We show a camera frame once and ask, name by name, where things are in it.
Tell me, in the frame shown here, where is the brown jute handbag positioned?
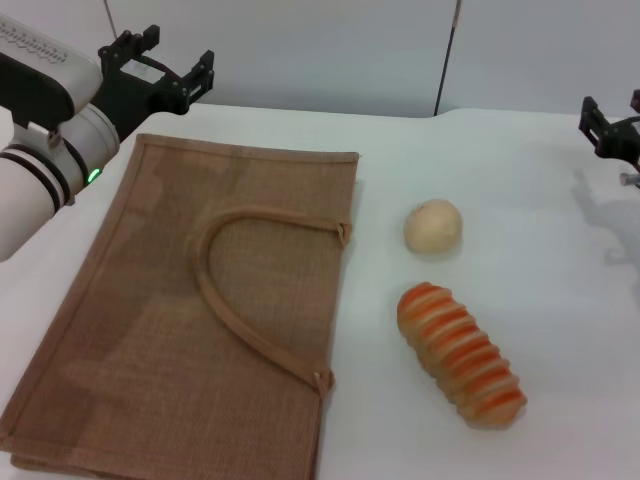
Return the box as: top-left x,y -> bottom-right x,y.
0,132 -> 361,480

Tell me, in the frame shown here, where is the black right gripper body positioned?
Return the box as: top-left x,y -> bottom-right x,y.
596,116 -> 640,167

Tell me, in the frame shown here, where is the round pale egg yolk pastry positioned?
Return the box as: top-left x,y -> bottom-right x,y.
403,198 -> 464,256

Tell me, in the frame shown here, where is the orange striped bread loaf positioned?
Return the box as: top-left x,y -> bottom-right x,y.
396,281 -> 529,429

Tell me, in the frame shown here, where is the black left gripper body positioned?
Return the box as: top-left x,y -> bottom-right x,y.
87,49 -> 191,144

